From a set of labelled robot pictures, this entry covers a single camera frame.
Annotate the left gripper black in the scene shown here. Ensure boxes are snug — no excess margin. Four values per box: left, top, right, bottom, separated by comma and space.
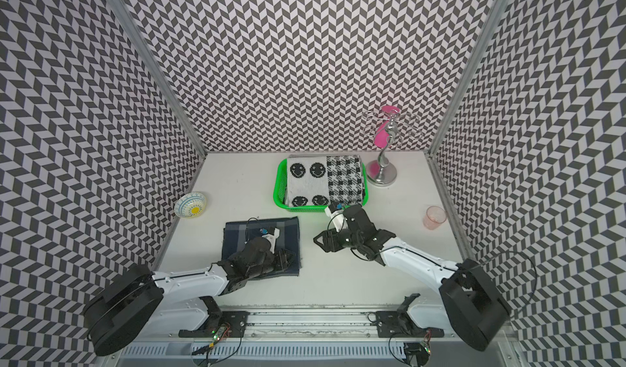
248, 249, 298, 279

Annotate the navy blue striped scarf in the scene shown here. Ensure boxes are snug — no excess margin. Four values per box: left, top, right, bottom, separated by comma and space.
222, 217, 301, 278

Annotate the smiley face patterned scarf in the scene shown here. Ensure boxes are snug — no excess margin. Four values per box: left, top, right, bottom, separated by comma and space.
284, 155, 365, 208

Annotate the green plastic basket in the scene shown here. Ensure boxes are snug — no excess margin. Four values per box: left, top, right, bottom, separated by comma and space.
272, 158, 369, 213

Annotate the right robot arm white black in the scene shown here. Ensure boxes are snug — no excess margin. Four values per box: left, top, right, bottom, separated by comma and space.
314, 203, 512, 351

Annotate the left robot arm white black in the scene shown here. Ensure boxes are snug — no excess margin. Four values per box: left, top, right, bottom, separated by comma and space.
82, 237, 298, 357

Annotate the silver pink jewellery stand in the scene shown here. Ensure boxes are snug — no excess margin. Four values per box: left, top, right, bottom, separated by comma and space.
364, 105, 419, 188

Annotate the patterned ceramic bowl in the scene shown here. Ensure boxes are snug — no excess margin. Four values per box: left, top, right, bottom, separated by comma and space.
174, 192, 207, 219

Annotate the pink plastic cup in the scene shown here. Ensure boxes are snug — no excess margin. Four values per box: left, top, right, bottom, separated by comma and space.
423, 206, 448, 230

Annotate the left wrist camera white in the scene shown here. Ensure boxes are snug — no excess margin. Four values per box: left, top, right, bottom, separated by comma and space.
260, 227, 280, 251

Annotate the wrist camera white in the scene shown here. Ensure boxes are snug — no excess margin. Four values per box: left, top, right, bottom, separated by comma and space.
260, 227, 280, 251
324, 202, 346, 233

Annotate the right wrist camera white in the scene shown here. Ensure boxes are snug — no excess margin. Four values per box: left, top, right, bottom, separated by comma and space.
324, 202, 346, 233

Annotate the aluminium front rail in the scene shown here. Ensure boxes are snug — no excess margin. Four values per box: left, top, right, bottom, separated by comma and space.
104, 307, 519, 344

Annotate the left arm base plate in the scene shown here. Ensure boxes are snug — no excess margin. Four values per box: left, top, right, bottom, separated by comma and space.
178, 311, 249, 339

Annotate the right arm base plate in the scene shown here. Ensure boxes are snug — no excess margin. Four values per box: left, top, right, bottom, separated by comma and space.
374, 311, 445, 339

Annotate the right aluminium corner post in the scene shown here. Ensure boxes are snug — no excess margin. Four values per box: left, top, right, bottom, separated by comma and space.
428, 0, 510, 158

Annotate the aluminium corner post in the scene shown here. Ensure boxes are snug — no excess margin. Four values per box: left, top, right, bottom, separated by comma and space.
106, 0, 206, 158
428, 0, 510, 158

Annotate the left aluminium corner post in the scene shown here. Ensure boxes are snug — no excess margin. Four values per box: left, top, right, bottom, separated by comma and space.
106, 0, 206, 158

